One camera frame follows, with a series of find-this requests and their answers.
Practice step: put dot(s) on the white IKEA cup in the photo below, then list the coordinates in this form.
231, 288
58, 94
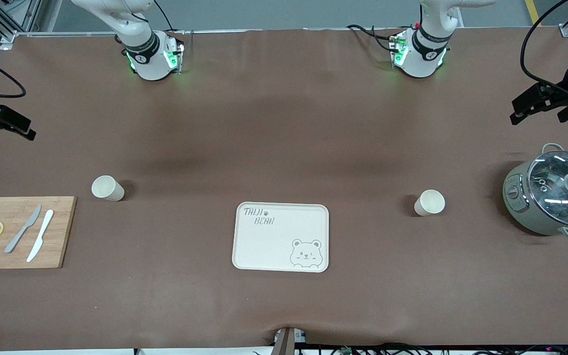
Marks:
107, 188
430, 203

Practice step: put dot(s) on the green electric cooking pot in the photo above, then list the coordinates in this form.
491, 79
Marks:
525, 212

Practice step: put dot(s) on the glass pot lid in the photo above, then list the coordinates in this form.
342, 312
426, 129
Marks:
555, 197

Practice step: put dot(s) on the grey plastic knife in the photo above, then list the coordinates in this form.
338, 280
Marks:
15, 240

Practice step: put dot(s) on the cream bear print tray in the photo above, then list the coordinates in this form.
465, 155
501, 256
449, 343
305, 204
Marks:
274, 249

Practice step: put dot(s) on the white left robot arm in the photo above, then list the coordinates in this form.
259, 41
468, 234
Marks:
422, 64

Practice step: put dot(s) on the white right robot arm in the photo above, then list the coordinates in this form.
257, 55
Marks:
148, 69

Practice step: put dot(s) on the white plastic knife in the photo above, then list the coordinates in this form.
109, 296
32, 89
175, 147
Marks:
46, 223

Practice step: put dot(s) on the bamboo cutting board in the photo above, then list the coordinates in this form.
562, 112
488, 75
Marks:
62, 231

